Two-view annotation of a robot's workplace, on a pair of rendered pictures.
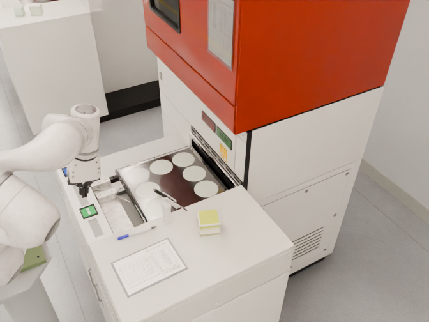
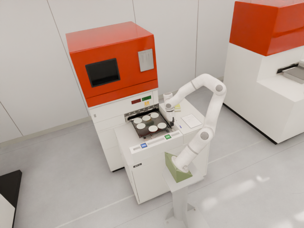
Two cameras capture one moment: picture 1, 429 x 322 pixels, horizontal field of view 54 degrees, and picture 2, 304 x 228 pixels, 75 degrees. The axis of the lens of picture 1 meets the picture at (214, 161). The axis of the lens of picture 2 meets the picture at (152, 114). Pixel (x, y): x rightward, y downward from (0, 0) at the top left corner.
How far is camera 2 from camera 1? 2.11 m
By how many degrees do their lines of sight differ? 59
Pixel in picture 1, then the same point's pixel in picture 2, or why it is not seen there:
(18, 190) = not seen: hidden behind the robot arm
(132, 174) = (143, 133)
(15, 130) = not seen: outside the picture
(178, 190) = (154, 121)
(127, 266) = (192, 125)
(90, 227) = (174, 135)
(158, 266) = (191, 118)
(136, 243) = (182, 124)
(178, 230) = (177, 116)
